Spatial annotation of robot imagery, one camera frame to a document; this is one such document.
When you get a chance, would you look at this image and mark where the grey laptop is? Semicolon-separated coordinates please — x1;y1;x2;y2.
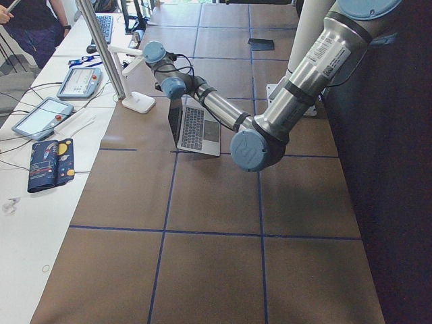
168;99;221;157

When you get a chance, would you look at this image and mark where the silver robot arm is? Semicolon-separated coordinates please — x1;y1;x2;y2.
143;1;401;171

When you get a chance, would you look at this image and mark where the black mouse pad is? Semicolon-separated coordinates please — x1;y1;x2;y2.
248;38;275;51

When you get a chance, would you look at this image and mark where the far teach pendant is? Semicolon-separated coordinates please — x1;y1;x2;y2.
57;67;101;100

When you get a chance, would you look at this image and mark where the teach pendant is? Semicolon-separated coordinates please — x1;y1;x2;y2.
57;67;101;100
11;97;74;141

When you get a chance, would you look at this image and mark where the blue space pencil case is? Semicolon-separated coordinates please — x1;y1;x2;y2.
27;138;75;193

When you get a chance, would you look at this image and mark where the white mounting column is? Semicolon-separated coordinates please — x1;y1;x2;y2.
265;0;335;113

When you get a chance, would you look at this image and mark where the black keyboard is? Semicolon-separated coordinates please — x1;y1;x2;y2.
97;15;114;44

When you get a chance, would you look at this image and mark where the near teach pendant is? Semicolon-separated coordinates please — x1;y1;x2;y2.
11;97;74;141

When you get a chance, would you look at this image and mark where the person in dark clothes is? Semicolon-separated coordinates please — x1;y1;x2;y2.
1;0;72;69

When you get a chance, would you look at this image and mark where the black camera cable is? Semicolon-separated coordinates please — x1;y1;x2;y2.
168;52;196;80

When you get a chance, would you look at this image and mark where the blue lanyard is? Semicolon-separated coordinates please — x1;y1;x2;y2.
68;55;103;68

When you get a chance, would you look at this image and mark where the aluminium profile post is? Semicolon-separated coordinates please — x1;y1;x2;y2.
76;0;125;100

